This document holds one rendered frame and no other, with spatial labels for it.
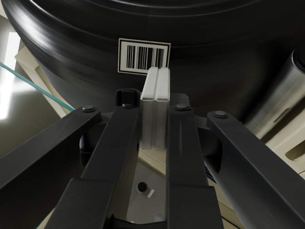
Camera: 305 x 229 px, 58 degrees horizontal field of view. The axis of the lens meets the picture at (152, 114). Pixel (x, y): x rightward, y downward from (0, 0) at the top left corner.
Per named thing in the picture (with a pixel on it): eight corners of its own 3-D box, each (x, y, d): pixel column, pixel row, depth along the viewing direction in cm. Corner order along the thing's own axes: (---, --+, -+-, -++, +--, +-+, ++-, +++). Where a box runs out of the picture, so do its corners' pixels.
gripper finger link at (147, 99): (153, 151, 15) (139, 150, 15) (158, 105, 21) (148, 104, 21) (154, 98, 14) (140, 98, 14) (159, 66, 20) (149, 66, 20)
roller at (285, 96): (242, 138, 63) (248, 157, 61) (223, 141, 63) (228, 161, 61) (327, 36, 32) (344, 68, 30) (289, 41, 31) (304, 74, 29)
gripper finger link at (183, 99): (168, 127, 12) (234, 131, 12) (168, 92, 17) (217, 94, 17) (166, 156, 13) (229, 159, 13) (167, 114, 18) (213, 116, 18)
